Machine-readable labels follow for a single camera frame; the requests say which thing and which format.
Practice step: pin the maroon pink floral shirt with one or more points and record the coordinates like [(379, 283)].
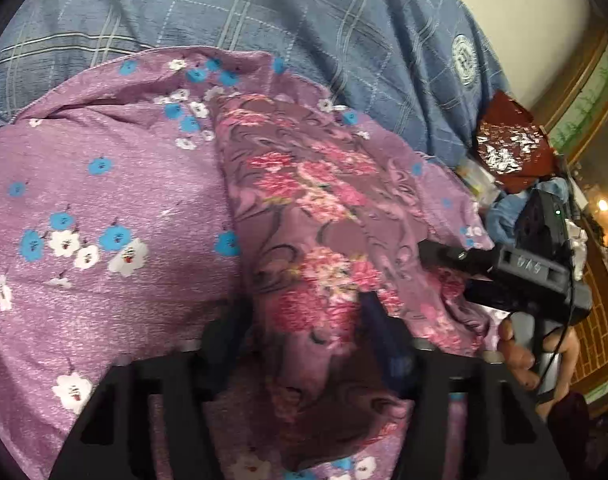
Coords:
[(324, 195)]

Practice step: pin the glowing lamp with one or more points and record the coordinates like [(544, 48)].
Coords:
[(604, 205)]

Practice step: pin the light blue cloth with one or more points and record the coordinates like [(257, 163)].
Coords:
[(504, 215)]

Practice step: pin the red-brown plastic bag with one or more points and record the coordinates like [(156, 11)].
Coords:
[(514, 145)]

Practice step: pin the purple flowered bed sheet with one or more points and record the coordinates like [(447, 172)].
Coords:
[(124, 185)]

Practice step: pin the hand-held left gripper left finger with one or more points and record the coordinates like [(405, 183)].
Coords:
[(219, 350)]

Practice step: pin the carved wooden furniture frame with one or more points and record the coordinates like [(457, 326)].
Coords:
[(589, 110)]

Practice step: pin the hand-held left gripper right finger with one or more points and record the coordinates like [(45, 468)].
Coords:
[(381, 332)]

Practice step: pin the blue plaid blanket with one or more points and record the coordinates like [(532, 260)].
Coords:
[(284, 10)]

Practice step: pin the person's right hand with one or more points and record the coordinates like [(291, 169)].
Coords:
[(519, 355)]

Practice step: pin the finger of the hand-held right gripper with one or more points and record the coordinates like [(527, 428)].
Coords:
[(454, 257)]

